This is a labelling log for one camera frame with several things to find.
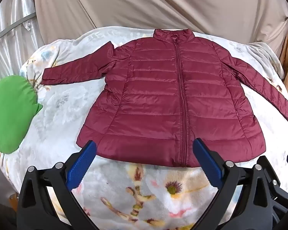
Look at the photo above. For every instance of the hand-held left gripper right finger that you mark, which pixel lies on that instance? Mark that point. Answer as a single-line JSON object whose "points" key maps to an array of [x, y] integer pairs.
{"points": [[207, 163]]}

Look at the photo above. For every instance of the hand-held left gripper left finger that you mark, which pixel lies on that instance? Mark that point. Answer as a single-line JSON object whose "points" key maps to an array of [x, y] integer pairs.
{"points": [[82, 163]]}

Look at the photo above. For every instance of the maroon puffer jacket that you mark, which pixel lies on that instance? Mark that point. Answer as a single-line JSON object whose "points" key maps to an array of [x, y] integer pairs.
{"points": [[153, 95]]}

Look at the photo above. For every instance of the floral fleece blanket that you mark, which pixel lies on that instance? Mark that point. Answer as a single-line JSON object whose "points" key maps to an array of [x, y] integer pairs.
{"points": [[62, 124]]}

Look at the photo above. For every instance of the green cloth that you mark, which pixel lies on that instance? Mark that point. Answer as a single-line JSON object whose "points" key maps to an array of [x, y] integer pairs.
{"points": [[9, 112]]}

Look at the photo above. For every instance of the beige backdrop sheet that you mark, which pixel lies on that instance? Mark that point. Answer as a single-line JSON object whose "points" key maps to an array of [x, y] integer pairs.
{"points": [[158, 2]]}

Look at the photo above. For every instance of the white satin curtain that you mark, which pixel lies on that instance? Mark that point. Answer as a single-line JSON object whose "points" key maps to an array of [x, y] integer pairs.
{"points": [[21, 2]]}

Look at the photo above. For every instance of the grey metal rail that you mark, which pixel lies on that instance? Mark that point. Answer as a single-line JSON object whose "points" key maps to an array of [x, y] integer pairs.
{"points": [[14, 26]]}

